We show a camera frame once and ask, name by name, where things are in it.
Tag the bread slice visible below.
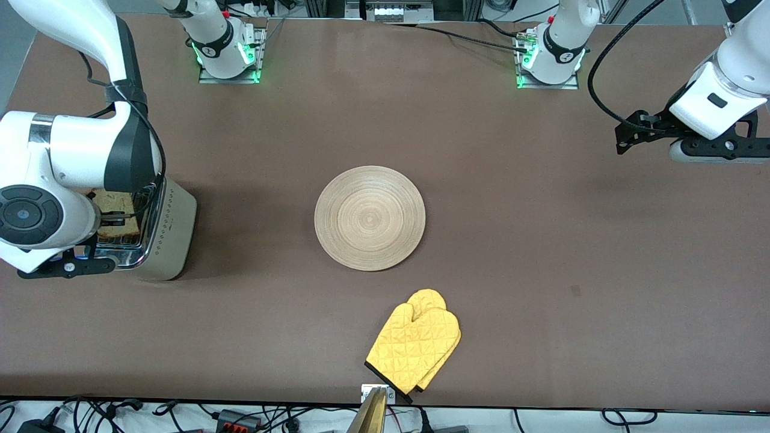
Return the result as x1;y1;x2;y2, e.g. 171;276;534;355
90;189;143;239

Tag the round wooden plate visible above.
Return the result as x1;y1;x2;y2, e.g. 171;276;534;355
314;165;427;272

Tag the beige and chrome toaster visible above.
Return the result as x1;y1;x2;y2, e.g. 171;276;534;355
83;176;198;281

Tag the black power adapter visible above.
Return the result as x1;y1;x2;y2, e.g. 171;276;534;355
17;415;64;433

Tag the black box with orange connectors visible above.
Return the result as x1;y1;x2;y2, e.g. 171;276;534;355
217;409;260;431

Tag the yellow quilted oven mitt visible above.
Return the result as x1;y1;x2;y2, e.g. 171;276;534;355
365;302;459;405
407;289;463;392

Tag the white power strip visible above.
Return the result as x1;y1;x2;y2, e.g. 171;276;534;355
361;0;434;22

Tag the black right camera mount bracket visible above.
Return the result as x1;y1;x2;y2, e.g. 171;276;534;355
17;256;116;279

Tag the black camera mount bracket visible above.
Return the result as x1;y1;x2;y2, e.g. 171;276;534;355
17;256;116;279
680;111;770;160

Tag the black left camera mount bracket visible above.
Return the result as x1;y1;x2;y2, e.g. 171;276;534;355
680;111;770;160

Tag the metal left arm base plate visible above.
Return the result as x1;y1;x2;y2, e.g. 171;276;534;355
516;30;580;91

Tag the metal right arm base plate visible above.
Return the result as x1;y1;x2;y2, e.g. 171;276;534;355
199;27;266;85

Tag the short black table cable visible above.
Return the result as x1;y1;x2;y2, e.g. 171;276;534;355
477;18;530;41

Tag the long black table cable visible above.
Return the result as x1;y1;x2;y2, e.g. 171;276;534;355
385;21;533;55

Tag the small white pole bracket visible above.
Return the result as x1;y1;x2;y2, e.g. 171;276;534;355
361;385;396;405

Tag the brass coloured camera pole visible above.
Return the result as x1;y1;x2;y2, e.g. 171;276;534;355
347;388;387;433

